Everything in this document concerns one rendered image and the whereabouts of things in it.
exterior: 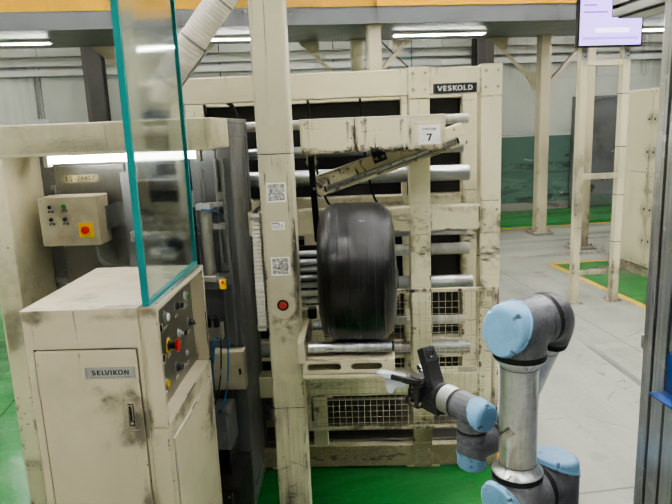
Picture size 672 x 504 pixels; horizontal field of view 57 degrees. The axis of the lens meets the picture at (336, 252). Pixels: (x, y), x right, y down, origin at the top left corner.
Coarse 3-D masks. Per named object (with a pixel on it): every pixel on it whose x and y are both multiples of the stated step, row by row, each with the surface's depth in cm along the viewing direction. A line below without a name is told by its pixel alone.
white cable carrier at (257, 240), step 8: (256, 216) 240; (256, 224) 240; (256, 232) 241; (256, 240) 241; (256, 248) 242; (256, 256) 243; (256, 264) 243; (256, 272) 244; (264, 272) 246; (256, 280) 245; (264, 280) 248; (256, 288) 245; (264, 288) 248; (256, 296) 246; (264, 296) 249; (264, 304) 251; (264, 312) 248; (264, 320) 248; (264, 328) 249
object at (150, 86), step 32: (128, 0) 169; (160, 0) 197; (128, 32) 168; (160, 32) 196; (128, 64) 167; (160, 64) 195; (128, 96) 166; (160, 96) 194; (128, 128) 165; (160, 128) 193; (128, 160) 167; (160, 160) 192; (160, 192) 191; (160, 224) 190; (192, 224) 225; (160, 256) 189; (192, 256) 225; (160, 288) 188
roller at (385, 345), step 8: (312, 344) 241; (320, 344) 241; (328, 344) 241; (336, 344) 241; (344, 344) 240; (352, 344) 240; (360, 344) 240; (368, 344) 240; (376, 344) 240; (384, 344) 240; (392, 344) 240; (312, 352) 241; (320, 352) 241; (328, 352) 241; (336, 352) 241; (344, 352) 241; (352, 352) 242
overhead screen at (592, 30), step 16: (592, 0) 526; (608, 0) 528; (576, 16) 530; (592, 16) 529; (608, 16) 531; (576, 32) 532; (592, 32) 531; (608, 32) 533; (624, 32) 535; (640, 32) 537
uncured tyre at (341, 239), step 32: (320, 224) 235; (352, 224) 229; (384, 224) 230; (320, 256) 227; (352, 256) 223; (384, 256) 223; (320, 288) 227; (352, 288) 223; (384, 288) 223; (352, 320) 228; (384, 320) 229
